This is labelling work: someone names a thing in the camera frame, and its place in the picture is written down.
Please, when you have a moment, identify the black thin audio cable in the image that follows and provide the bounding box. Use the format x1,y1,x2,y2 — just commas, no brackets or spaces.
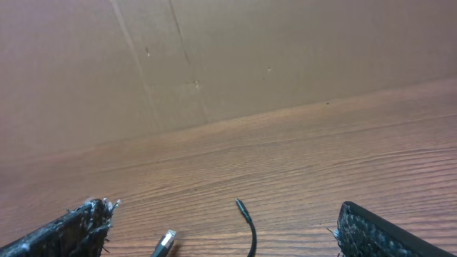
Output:
234,198,258,257

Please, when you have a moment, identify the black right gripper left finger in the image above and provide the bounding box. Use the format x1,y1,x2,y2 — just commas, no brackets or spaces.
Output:
1,198,121,257

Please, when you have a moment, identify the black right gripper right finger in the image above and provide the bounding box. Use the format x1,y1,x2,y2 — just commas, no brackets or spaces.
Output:
333,201,456,257

